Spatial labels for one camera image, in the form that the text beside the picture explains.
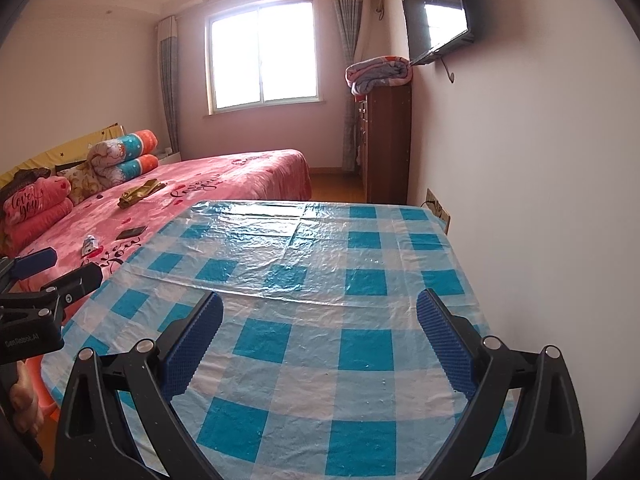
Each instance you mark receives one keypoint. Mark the gold satin cloth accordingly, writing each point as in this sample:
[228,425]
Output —
[137,194]

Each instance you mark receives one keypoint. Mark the small white and blue packet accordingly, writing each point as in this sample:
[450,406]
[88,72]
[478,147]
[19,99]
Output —
[90,246]

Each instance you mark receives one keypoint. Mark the wooden wall socket plate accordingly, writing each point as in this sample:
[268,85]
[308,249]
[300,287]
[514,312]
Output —
[437,210]

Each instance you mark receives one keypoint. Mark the black phone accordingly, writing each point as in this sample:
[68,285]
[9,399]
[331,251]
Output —
[131,232]

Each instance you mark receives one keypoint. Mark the orange plastic chair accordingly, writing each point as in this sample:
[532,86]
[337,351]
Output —
[47,390]

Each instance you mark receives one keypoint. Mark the person's left hand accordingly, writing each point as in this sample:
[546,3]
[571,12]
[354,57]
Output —
[27,405]

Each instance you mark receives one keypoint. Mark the dark cloth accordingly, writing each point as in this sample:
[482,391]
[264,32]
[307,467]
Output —
[25,177]

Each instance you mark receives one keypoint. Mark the folded colourful blanket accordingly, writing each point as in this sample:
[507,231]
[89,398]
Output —
[375,75]

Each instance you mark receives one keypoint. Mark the blue checked tablecloth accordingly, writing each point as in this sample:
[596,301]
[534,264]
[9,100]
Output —
[310,260]

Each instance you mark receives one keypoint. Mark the blue and orange bolster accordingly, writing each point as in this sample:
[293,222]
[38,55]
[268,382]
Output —
[137,166]
[140,142]

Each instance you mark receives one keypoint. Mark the checked grey curtain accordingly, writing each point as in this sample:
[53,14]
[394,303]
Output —
[169,85]
[350,35]

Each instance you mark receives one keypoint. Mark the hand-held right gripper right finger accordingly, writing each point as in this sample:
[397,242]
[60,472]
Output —
[445,345]

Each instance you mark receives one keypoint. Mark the rolled floral quilt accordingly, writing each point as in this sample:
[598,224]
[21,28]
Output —
[105,160]

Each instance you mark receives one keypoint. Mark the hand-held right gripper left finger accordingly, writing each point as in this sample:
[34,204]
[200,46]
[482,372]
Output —
[192,345]

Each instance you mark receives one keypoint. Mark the brown wooden cabinet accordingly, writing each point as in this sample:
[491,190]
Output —
[390,150]

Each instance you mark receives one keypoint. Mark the white bedside table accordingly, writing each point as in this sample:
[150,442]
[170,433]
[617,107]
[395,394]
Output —
[170,154]

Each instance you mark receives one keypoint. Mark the colourful folded quilts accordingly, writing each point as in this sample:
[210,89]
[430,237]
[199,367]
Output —
[65,150]

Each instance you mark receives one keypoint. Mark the black wall television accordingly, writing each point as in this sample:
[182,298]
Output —
[435,10]

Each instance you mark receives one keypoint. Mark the pink bed cover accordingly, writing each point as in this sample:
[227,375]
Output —
[225,175]

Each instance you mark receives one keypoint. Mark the floral pillow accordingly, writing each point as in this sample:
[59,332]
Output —
[82,182]

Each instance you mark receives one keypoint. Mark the folded pink blanket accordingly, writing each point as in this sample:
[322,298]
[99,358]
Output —
[35,205]

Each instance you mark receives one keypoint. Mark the window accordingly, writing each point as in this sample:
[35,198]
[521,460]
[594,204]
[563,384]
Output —
[260,55]

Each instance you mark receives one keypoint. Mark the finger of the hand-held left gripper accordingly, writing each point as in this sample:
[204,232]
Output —
[75,282]
[35,263]

